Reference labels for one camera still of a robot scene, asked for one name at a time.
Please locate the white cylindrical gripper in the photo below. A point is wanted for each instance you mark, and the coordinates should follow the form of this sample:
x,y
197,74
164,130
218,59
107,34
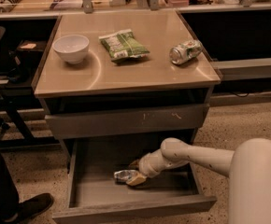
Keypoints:
x,y
147,166

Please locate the silver redbull can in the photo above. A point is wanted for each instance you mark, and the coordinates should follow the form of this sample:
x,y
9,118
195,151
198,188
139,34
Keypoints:
x,y
123,176

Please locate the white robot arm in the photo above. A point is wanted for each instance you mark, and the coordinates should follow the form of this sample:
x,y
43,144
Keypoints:
x,y
248,168

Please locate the open grey middle drawer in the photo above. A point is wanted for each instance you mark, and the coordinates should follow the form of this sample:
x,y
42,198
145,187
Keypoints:
x,y
95,198

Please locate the closed grey top drawer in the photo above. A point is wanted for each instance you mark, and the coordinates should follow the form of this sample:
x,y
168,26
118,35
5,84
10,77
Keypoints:
x,y
124,121

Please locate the grey drawer cabinet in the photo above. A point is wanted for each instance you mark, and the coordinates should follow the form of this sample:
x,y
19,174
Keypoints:
x,y
98,84

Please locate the green white soda can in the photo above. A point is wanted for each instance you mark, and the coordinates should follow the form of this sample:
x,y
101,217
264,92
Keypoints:
x,y
185,51

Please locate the black shoe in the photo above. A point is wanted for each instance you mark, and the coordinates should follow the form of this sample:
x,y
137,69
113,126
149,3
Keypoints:
x,y
31,208

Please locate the green chip bag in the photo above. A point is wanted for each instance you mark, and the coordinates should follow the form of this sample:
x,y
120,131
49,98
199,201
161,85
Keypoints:
x,y
122,45

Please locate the white ceramic bowl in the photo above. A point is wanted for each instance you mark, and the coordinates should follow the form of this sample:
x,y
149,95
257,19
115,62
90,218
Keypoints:
x,y
72,48

